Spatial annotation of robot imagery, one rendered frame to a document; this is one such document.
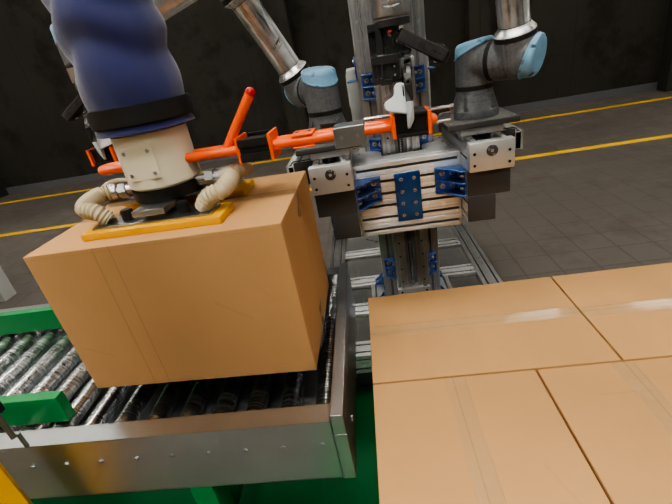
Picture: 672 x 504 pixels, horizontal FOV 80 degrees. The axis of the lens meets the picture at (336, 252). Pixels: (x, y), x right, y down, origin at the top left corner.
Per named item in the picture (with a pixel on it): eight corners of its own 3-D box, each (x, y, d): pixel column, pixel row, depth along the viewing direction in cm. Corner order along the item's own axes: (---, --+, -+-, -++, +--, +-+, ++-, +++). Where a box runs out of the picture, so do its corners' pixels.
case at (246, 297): (97, 388, 108) (21, 257, 90) (163, 304, 143) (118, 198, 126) (316, 370, 100) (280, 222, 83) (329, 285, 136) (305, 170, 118)
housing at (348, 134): (335, 149, 90) (332, 129, 88) (337, 143, 96) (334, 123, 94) (366, 144, 89) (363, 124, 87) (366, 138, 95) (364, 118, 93)
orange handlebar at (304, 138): (57, 186, 99) (50, 172, 98) (123, 156, 126) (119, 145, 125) (440, 128, 86) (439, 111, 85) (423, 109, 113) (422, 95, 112)
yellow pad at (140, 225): (82, 242, 93) (72, 222, 91) (107, 225, 102) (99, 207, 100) (221, 224, 88) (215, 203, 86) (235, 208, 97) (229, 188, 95)
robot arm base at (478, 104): (446, 115, 143) (445, 86, 139) (490, 108, 142) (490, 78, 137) (456, 122, 130) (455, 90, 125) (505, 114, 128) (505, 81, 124)
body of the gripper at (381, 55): (373, 85, 90) (366, 24, 85) (412, 79, 89) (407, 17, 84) (374, 89, 84) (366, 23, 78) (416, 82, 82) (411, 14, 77)
